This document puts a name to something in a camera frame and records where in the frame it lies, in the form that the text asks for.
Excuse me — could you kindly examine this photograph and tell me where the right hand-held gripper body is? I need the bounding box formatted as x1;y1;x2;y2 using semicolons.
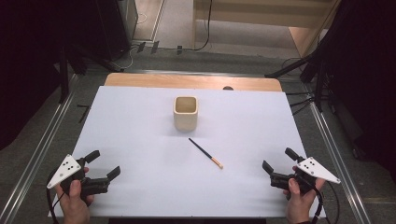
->
269;156;342;196

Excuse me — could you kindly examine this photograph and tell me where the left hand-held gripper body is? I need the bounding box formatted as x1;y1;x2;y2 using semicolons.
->
46;154;111;201

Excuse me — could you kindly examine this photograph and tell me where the person's left hand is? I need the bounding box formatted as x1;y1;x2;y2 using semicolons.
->
55;167;95;224

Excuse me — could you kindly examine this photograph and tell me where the person's right hand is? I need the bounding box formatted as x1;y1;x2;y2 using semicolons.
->
282;165;327;224

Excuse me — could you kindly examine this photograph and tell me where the white table mat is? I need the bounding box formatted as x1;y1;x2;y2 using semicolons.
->
47;85;327;218

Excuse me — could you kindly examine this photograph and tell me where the dark pencil with wooden tip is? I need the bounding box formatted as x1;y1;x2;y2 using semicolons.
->
188;137;224;170

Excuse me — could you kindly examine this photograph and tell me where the black tripod stand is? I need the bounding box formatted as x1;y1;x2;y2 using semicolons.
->
264;52;335;117
57;43;125;105

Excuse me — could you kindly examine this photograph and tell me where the beige square cup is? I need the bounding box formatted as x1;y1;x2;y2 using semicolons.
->
173;95;199;133

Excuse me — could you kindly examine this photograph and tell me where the black curtain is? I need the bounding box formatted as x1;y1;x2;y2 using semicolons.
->
0;0;108;152
306;0;396;180

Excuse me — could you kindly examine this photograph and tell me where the dark cabinet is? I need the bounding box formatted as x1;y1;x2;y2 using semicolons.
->
94;0;139;62

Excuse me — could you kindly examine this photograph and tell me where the light wooden furniture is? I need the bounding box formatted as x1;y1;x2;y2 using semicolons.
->
191;0;343;59

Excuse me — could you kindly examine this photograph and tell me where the metal floor rail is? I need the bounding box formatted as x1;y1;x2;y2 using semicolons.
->
303;83;373;224
0;73;80;224

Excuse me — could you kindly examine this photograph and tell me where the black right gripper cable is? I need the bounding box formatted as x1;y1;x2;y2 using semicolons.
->
309;179;341;224

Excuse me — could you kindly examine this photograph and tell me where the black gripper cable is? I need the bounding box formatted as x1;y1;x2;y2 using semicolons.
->
46;169;68;224
309;179;341;224

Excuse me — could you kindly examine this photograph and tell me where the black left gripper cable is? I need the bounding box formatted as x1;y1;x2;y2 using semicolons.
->
46;169;68;224

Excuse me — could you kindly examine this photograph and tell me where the black floor cable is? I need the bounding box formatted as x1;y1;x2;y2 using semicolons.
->
162;0;214;52

